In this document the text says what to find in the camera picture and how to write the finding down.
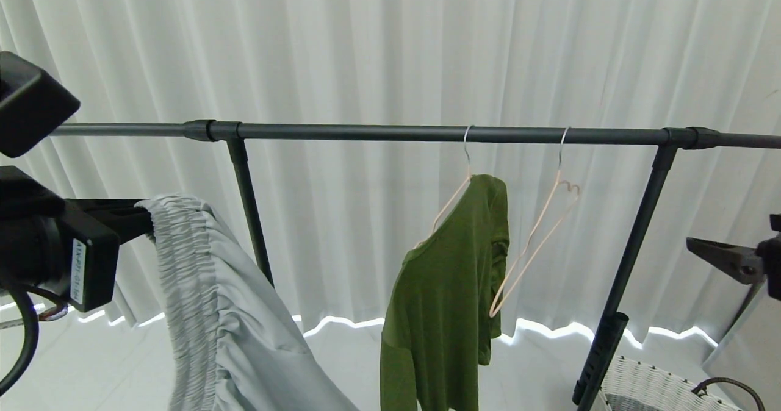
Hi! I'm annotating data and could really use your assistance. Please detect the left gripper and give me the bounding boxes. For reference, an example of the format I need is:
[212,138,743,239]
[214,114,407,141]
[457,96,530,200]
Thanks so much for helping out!
[0,166,153,313]

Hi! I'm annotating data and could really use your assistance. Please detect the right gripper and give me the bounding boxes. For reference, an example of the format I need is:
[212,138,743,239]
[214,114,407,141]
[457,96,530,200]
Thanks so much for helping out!
[686,213,781,302]

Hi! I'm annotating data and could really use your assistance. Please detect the pale grey garment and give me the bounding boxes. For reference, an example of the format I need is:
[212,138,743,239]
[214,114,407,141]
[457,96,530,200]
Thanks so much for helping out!
[135,193,361,411]

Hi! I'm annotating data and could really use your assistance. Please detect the pink clothes hanger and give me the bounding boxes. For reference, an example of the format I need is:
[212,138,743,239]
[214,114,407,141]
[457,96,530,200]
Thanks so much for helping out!
[414,124,476,251]
[488,127,581,319]

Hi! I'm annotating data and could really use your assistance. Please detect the green printed shirt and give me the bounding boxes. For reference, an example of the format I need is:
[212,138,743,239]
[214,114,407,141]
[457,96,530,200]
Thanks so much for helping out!
[380,174,511,411]

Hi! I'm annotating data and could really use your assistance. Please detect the white laundry basket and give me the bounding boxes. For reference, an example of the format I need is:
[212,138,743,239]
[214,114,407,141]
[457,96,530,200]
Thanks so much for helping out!
[595,355,765,411]

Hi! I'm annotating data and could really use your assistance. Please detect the black clothes rack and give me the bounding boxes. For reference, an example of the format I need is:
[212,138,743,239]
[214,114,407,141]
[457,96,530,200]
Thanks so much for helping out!
[52,118,781,411]

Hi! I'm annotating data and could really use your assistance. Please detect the white curtain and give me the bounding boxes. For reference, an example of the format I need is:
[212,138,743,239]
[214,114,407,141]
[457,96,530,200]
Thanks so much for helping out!
[0,0,781,351]

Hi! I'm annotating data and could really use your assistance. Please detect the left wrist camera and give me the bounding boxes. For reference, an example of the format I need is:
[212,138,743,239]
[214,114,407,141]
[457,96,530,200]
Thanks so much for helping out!
[0,51,81,159]

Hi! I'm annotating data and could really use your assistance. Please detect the black cable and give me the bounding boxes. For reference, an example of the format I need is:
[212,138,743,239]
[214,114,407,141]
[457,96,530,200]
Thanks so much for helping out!
[0,283,40,396]

